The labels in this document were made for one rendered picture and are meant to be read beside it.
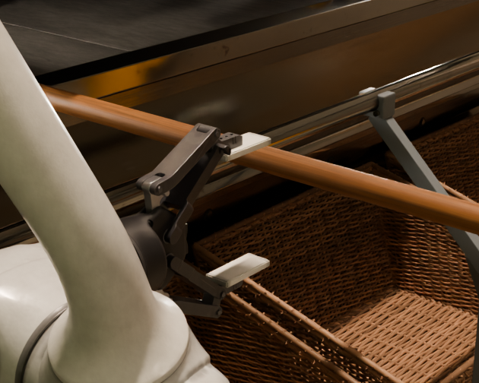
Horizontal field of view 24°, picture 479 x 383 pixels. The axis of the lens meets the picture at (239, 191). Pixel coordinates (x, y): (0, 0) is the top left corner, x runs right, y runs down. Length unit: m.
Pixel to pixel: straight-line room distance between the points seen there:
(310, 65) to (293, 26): 0.13
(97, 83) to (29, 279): 0.84
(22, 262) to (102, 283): 0.19
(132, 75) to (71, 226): 1.04
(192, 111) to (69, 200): 1.18
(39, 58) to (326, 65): 0.63
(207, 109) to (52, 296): 1.08
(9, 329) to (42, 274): 0.06
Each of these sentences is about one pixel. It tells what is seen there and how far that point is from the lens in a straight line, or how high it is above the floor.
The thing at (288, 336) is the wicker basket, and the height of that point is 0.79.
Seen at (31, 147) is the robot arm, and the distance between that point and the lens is 0.72.
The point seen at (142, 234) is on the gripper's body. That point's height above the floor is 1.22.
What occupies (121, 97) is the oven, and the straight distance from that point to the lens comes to 1.74.
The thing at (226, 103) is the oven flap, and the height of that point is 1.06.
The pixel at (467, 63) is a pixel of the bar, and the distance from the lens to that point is 1.82.
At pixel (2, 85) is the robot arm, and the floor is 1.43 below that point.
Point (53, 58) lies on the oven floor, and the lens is 1.79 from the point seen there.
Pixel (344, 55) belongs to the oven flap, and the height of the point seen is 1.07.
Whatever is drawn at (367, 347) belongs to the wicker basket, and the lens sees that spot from 2.12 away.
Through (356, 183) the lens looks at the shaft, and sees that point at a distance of 1.19.
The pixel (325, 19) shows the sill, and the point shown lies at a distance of 2.12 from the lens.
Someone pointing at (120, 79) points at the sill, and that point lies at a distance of 1.73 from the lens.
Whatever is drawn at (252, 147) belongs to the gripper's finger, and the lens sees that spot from 1.10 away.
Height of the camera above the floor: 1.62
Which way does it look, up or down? 21 degrees down
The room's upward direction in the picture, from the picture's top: straight up
